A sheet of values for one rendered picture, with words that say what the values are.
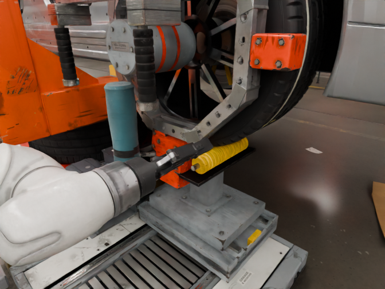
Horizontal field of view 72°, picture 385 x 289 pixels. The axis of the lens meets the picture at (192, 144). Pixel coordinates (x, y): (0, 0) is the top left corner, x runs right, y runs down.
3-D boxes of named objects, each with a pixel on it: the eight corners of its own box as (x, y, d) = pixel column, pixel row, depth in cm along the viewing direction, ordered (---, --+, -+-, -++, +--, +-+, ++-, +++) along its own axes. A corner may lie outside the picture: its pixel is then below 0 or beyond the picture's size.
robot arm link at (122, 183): (122, 211, 41) (151, 194, 45) (95, 161, 43) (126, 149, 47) (105, 224, 48) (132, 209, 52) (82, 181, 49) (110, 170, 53)
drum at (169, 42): (199, 71, 76) (199, 17, 70) (139, 81, 62) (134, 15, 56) (166, 66, 85) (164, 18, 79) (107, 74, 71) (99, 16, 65)
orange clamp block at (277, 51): (264, 64, 63) (302, 68, 58) (247, 67, 58) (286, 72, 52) (268, 32, 60) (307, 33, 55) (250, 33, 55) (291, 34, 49)
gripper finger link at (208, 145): (186, 147, 61) (188, 145, 60) (205, 138, 65) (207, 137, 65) (193, 158, 60) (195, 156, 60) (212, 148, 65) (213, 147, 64)
